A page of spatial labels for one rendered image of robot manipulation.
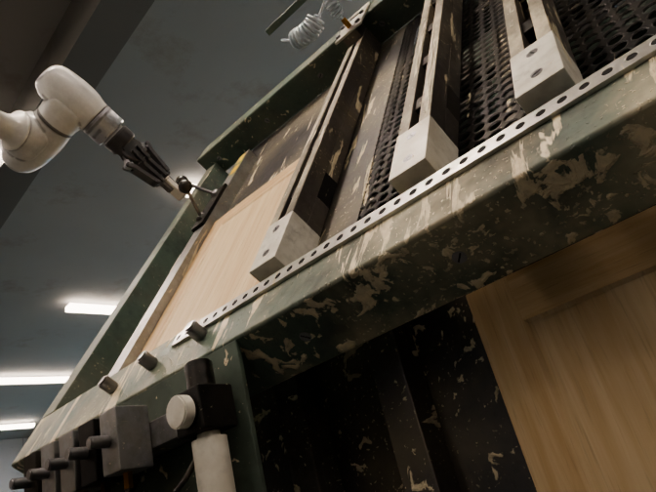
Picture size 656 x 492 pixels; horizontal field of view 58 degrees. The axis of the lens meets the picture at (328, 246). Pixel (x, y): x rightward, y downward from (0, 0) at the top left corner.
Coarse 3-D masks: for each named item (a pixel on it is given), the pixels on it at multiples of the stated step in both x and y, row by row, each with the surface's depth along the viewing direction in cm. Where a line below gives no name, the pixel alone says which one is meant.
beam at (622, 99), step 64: (640, 64) 59; (576, 128) 59; (640, 128) 55; (448, 192) 69; (512, 192) 62; (576, 192) 61; (640, 192) 59; (384, 256) 71; (448, 256) 69; (512, 256) 67; (256, 320) 84; (320, 320) 79; (384, 320) 77; (128, 384) 106; (256, 384) 91
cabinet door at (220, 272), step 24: (288, 168) 145; (264, 192) 146; (240, 216) 148; (264, 216) 132; (216, 240) 148; (240, 240) 132; (192, 264) 147; (216, 264) 133; (240, 264) 120; (192, 288) 133; (216, 288) 120; (240, 288) 109; (168, 312) 132; (192, 312) 120; (168, 336) 121
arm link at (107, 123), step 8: (104, 112) 146; (112, 112) 149; (96, 120) 145; (104, 120) 146; (112, 120) 147; (120, 120) 149; (88, 128) 146; (96, 128) 146; (104, 128) 146; (112, 128) 147; (120, 128) 150; (96, 136) 148; (104, 136) 147; (112, 136) 148
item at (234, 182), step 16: (240, 176) 181; (224, 192) 172; (224, 208) 168; (208, 224) 160; (192, 240) 156; (192, 256) 150; (176, 272) 144; (160, 288) 144; (176, 288) 141; (160, 304) 136; (144, 320) 133; (144, 336) 129; (128, 352) 124; (112, 368) 124
